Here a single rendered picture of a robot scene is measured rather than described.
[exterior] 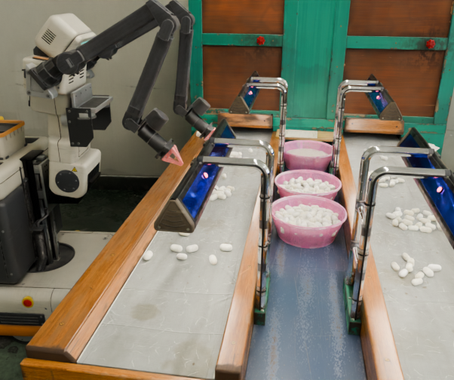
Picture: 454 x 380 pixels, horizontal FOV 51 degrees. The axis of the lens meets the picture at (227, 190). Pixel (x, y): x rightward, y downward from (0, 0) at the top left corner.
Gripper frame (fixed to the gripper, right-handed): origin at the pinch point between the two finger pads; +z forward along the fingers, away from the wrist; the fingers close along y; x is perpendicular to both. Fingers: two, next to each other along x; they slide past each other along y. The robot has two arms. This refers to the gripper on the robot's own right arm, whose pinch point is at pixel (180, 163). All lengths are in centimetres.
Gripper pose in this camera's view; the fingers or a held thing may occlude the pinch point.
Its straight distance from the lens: 184.8
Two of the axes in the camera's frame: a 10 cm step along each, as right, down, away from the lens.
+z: 7.4, 6.6, 1.5
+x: -6.6, 6.6, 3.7
